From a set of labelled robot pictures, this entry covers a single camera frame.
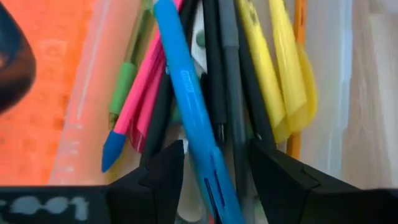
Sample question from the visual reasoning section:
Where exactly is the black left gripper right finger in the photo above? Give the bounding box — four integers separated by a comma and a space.
248, 138, 363, 224

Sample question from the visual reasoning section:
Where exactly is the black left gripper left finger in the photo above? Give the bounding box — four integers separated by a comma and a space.
105, 139, 186, 224

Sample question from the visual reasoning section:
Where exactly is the short black marker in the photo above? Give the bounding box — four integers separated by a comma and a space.
139, 0, 200, 167

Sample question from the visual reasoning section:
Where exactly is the pink highlighter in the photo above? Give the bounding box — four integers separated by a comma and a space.
128, 58, 167, 154

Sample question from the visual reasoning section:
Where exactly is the dark grey faceted marker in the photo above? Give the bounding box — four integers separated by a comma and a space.
235, 27, 275, 147

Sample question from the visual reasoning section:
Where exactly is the pink pencil with blue cap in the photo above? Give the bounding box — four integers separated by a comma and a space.
101, 0, 185, 174

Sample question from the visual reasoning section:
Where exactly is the blue multicolour click pen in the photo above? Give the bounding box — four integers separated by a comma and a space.
153, 0, 246, 224

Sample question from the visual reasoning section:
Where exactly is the green pen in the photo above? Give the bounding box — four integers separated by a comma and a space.
108, 0, 156, 129

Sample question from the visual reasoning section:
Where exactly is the yellow highlighter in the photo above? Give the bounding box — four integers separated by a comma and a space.
267, 0, 318, 133
235, 0, 292, 144

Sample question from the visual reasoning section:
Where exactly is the thin black pen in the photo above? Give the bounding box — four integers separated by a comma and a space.
201, 0, 228, 144

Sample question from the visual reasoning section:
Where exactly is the long grey marker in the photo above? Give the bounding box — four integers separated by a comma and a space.
217, 0, 251, 200

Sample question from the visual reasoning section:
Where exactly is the orange pencil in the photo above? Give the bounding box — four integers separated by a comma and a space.
285, 0, 308, 160

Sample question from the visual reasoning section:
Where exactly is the translucent plastic supply box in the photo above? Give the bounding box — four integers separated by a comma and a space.
48, 0, 355, 224

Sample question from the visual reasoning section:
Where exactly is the orange flat sheet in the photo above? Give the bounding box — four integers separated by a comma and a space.
0, 0, 103, 187

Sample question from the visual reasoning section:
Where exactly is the white card with green dot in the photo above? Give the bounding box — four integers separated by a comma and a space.
190, 1, 208, 73

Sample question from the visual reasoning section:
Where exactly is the dark rounded object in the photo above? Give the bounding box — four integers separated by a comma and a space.
0, 2, 37, 115

